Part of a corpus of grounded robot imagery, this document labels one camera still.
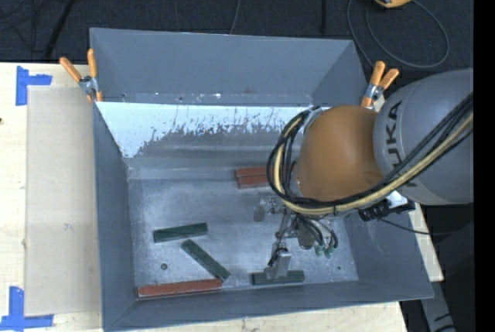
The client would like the black cylinder on white bracket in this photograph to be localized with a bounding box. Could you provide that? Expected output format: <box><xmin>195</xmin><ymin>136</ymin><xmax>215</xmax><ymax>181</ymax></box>
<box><xmin>357</xmin><ymin>190</ymin><xmax>417</xmax><ymax>224</ymax></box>

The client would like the pale cardboard board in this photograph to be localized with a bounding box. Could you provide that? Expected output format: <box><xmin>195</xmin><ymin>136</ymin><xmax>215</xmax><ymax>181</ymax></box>
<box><xmin>23</xmin><ymin>85</ymin><xmax>103</xmax><ymax>317</ymax></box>

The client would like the dark green flat block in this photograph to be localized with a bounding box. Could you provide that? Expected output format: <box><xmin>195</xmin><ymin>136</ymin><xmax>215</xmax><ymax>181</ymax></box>
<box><xmin>180</xmin><ymin>238</ymin><xmax>232</xmax><ymax>282</ymax></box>
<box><xmin>251</xmin><ymin>269</ymin><xmax>306</xmax><ymax>286</ymax></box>
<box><xmin>152</xmin><ymin>222</ymin><xmax>209</xmax><ymax>244</ymax></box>

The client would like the red-brown flat block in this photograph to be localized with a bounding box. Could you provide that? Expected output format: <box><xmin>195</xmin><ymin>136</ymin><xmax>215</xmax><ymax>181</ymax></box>
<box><xmin>136</xmin><ymin>278</ymin><xmax>224</xmax><ymax>299</ymax></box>
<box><xmin>234</xmin><ymin>166</ymin><xmax>272</xmax><ymax>190</ymax></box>

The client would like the grey metal bin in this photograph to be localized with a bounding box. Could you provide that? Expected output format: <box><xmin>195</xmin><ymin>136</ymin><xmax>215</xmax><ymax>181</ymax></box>
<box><xmin>88</xmin><ymin>27</ymin><xmax>435</xmax><ymax>332</ymax></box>

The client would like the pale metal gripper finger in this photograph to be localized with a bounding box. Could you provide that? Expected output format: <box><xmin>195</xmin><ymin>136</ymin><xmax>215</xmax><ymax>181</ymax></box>
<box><xmin>267</xmin><ymin>241</ymin><xmax>286</xmax><ymax>269</ymax></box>
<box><xmin>263</xmin><ymin>251</ymin><xmax>294</xmax><ymax>280</ymax></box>

